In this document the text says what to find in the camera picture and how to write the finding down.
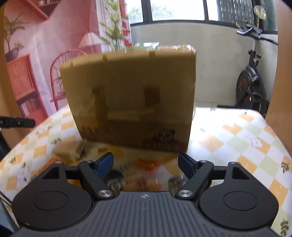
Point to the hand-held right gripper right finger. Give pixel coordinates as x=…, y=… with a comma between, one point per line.
x=186, y=165

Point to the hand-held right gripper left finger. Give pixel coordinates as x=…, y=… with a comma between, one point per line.
x=105, y=164

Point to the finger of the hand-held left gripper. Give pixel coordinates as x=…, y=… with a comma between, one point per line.
x=18, y=122

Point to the clear and orange snack packet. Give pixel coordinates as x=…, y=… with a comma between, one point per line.
x=146, y=165

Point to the brown cardboard box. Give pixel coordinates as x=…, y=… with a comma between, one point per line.
x=136, y=86

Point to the checkered floral tablecloth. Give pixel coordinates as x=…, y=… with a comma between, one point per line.
x=239, y=141

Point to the printed room backdrop cloth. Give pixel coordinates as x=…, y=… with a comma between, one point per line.
x=45, y=41

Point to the black exercise bike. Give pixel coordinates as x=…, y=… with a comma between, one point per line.
x=246, y=84

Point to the black framed window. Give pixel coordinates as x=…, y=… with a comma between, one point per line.
x=178, y=9

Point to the white globe lamp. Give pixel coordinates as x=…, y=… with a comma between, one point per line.
x=260, y=11

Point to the wooden door frame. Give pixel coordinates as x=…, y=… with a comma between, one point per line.
x=280, y=91

